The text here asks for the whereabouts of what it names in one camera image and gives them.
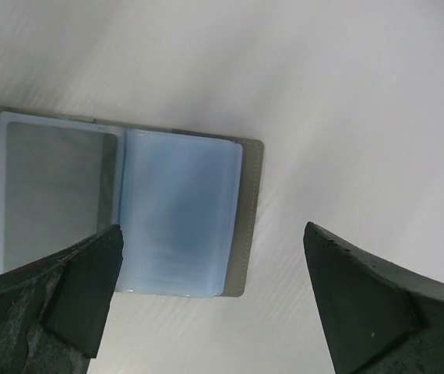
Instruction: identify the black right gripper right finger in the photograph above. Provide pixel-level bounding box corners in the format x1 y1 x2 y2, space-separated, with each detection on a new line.
303 222 444 373

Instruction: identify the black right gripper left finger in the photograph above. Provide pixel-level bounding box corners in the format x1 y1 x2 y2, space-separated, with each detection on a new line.
0 224 124 373

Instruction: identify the grey card holder wallet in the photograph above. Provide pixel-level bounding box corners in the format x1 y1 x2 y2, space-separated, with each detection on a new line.
0 105 264 298

